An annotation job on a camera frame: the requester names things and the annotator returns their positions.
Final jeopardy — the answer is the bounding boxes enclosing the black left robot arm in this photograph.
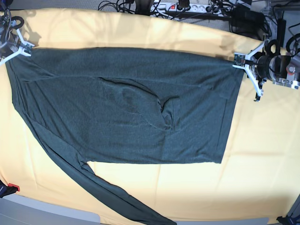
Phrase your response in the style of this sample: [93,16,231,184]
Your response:
[254,34,300,90]

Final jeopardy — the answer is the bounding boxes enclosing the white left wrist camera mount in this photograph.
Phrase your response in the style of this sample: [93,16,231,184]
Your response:
[233,39,270,102]

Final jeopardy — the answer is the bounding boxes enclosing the dark green long-sleeve shirt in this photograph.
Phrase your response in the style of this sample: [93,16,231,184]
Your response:
[6,48,244,225]

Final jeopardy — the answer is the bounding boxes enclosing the yellow table cloth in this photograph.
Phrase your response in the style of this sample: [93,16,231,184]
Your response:
[0,8,300,225]

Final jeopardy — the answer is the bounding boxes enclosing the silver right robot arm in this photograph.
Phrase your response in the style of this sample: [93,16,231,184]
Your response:
[0,1,24,58]

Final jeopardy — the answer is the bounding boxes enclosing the white power strip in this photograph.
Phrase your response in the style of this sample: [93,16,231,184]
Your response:
[150,1,223,17]

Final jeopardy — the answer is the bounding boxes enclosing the black table clamp right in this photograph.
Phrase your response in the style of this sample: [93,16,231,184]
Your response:
[277,216,300,225]

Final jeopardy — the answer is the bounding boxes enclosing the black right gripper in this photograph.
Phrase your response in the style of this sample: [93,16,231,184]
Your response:
[0,16,24,47]

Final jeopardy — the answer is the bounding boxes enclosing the black power adapter brick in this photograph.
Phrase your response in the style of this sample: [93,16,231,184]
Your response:
[232,7,265,24]

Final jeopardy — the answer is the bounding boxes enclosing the black vertical post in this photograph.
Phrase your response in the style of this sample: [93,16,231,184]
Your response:
[277,18,286,47]

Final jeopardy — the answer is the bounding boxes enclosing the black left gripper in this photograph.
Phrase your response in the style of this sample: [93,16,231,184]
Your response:
[255,39,280,81]

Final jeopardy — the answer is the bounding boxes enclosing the red and black clamp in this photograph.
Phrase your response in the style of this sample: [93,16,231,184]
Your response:
[0,181,20,198]

